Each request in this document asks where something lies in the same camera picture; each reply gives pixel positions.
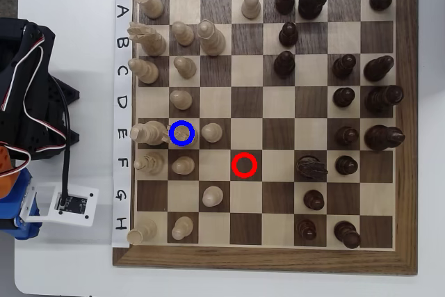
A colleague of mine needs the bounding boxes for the light wooden pawn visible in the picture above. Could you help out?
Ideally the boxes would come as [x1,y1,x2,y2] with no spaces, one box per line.
[169,89,193,111]
[173,56,197,80]
[171,21,195,47]
[202,185,224,208]
[241,0,261,19]
[171,216,195,241]
[201,122,223,143]
[171,155,195,175]

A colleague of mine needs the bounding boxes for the dark wooden pawn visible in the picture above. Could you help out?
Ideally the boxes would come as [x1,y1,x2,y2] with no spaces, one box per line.
[302,189,325,211]
[275,0,296,16]
[334,155,359,176]
[273,50,296,79]
[332,87,356,109]
[296,218,318,241]
[278,21,299,47]
[332,54,357,80]
[334,126,359,147]

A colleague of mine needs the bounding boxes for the moved white pawn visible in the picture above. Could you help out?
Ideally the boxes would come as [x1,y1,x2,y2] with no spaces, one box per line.
[165,122,200,147]

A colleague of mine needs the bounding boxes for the light wooden rook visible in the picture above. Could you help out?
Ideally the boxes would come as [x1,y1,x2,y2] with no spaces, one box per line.
[133,0,165,20]
[127,218,159,246]

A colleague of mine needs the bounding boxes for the black camera circuit board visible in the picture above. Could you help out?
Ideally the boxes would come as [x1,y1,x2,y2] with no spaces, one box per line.
[57,195,88,215]

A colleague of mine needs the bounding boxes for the light wooden king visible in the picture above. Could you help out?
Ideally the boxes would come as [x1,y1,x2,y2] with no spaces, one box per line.
[129,120,168,147]

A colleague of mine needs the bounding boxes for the light wooden knight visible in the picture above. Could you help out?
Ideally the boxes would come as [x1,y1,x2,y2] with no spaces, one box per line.
[127,21,168,57]

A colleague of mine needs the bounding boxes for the white paper letter strip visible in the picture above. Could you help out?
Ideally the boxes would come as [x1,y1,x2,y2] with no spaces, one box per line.
[111,0,135,248]

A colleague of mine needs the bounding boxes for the dark wooden queen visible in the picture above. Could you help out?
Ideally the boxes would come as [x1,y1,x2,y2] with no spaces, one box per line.
[364,84,405,114]

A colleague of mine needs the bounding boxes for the dark wooden king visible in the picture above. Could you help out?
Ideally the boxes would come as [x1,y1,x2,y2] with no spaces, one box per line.
[364,125,406,152]

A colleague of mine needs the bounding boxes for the dark wooden knight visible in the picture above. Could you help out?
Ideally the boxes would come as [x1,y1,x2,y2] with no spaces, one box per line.
[298,0,331,21]
[295,156,329,182]

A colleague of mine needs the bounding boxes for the wooden chessboard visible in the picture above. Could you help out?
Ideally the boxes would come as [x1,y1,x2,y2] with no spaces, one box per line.
[112,0,419,276]

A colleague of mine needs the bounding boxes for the light wooden queen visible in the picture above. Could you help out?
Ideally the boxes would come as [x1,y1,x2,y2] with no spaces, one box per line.
[196,19,227,57]

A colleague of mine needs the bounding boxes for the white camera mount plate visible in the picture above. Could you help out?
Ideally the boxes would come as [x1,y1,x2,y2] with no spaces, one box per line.
[19,182,99,227]

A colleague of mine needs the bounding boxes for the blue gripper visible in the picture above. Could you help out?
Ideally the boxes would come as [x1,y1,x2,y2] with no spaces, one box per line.
[0,168,41,241]

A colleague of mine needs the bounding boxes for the red white black servo cable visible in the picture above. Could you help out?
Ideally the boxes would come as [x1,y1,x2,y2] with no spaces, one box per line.
[0,46,69,178]
[0,34,46,112]

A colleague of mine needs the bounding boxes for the black camera cable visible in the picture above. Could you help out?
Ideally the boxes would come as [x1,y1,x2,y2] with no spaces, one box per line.
[51,76,72,204]

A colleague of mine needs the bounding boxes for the light wooden bishop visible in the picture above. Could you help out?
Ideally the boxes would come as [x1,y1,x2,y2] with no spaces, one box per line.
[133,152,165,176]
[127,58,160,85]

